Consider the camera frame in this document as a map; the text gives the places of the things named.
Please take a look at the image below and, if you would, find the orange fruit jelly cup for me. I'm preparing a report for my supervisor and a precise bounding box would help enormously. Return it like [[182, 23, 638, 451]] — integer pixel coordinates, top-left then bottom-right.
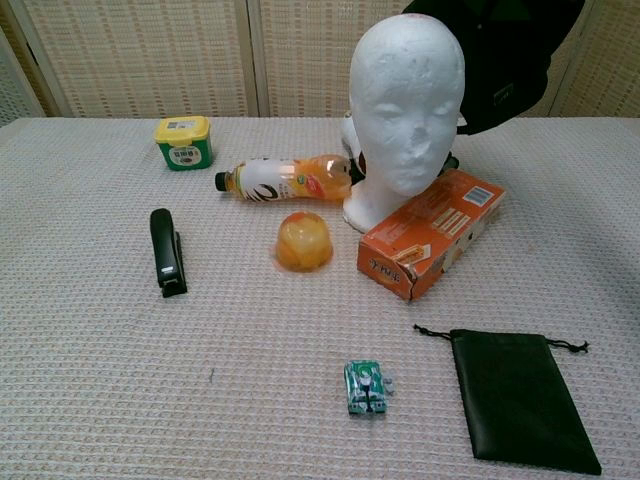
[[269, 210, 338, 276]]

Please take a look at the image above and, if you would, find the orange drink bottle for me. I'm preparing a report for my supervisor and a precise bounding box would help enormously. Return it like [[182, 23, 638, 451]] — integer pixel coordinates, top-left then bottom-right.
[[214, 153, 355, 206]]

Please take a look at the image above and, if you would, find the black stapler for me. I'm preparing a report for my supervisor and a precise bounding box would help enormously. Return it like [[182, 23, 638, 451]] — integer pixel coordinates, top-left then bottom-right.
[[149, 208, 189, 300]]

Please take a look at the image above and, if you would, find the green tub with yellow lid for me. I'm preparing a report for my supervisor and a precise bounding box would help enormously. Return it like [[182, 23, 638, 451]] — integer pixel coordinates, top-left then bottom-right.
[[153, 115, 214, 173]]

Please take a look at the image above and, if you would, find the small green packet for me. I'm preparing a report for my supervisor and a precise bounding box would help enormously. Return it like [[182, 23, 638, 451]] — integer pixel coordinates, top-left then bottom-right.
[[343, 360, 398, 418]]

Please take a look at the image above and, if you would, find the white foam mannequin head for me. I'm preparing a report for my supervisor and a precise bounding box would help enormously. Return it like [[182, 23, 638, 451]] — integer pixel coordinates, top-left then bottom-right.
[[342, 10, 468, 235]]

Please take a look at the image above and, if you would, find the orange cardboard box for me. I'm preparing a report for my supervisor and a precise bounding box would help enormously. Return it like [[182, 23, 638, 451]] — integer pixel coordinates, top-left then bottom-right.
[[356, 168, 508, 303]]

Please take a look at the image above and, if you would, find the black drawstring pouch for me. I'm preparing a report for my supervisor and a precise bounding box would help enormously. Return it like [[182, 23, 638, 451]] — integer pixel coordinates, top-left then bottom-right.
[[412, 323, 603, 477]]

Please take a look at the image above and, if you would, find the white woven tablecloth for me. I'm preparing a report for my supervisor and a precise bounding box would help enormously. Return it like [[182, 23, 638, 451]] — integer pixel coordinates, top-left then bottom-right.
[[0, 115, 640, 480]]

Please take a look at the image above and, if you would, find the black baseball cap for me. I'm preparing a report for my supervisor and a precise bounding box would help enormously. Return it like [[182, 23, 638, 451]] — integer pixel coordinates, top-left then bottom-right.
[[402, 0, 587, 137]]

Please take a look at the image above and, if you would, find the woven bamboo folding screen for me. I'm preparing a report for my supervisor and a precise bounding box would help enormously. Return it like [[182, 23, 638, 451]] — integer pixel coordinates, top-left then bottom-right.
[[0, 0, 640, 121]]

